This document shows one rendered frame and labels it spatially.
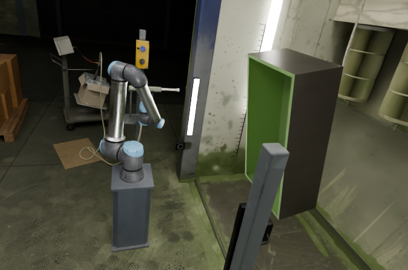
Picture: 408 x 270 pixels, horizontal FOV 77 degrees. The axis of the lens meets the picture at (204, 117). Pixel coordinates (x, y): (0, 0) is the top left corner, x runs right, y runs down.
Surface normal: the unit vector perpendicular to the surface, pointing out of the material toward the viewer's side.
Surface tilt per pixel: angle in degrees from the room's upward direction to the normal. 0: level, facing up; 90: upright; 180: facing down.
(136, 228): 90
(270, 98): 90
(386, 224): 57
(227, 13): 90
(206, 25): 90
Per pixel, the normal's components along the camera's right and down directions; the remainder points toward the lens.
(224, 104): 0.28, 0.42
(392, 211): -0.72, -0.51
